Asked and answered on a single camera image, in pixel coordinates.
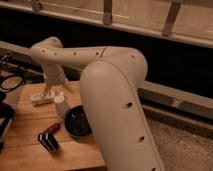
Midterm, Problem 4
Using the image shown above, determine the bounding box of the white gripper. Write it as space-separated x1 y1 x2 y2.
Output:
42 64 74 96

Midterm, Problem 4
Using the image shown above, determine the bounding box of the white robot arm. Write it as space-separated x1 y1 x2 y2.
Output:
30 37 165 171

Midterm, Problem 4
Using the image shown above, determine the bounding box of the black bowl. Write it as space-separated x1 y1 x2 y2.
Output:
64 105 92 137

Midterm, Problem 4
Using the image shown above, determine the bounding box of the white ceramic cup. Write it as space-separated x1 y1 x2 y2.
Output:
54 95 70 118

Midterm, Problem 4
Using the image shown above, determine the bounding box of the red brown marker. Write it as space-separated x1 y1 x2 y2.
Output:
43 123 60 134

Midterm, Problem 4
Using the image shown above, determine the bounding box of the wooden table board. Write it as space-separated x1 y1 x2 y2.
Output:
0 84 105 171

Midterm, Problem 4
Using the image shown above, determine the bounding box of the black equipment at left edge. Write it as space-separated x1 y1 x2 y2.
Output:
0 90 15 152

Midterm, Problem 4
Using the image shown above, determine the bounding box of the black cable loop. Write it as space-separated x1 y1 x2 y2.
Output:
0 74 25 93

